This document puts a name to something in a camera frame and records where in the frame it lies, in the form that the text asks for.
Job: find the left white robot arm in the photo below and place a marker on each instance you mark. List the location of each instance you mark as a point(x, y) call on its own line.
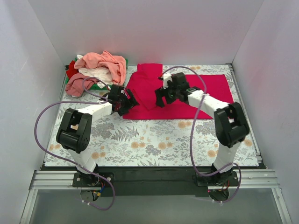
point(75, 129)

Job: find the aluminium frame rail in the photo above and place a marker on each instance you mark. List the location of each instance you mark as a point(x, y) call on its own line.
point(62, 180)

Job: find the salmon pink t shirt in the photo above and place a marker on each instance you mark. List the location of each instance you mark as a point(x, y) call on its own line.
point(116, 64)

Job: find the green plastic basket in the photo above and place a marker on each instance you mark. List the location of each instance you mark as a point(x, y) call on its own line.
point(93, 87)

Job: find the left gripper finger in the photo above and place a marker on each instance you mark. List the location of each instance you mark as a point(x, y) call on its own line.
point(123, 110)
point(132, 102)

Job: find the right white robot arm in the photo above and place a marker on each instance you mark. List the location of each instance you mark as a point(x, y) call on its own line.
point(231, 126)

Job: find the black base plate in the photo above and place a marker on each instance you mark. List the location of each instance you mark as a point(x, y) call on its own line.
point(156, 181)

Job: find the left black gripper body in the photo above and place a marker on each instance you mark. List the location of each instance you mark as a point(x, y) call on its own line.
point(128, 100)

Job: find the floral patterned table mat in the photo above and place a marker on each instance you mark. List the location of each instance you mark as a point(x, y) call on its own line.
point(120, 142)

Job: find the magenta t shirt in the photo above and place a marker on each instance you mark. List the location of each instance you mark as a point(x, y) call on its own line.
point(144, 82)

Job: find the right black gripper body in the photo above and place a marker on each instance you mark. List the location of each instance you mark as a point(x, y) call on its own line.
point(165, 94)

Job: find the white t shirt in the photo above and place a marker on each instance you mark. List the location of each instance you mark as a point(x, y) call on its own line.
point(100, 73)

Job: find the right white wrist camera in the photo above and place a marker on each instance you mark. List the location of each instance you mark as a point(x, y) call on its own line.
point(165, 77)

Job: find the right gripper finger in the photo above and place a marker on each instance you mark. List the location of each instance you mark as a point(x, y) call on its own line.
point(159, 97)
point(169, 96)

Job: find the red t shirt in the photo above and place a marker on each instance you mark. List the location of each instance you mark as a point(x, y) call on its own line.
point(71, 70)

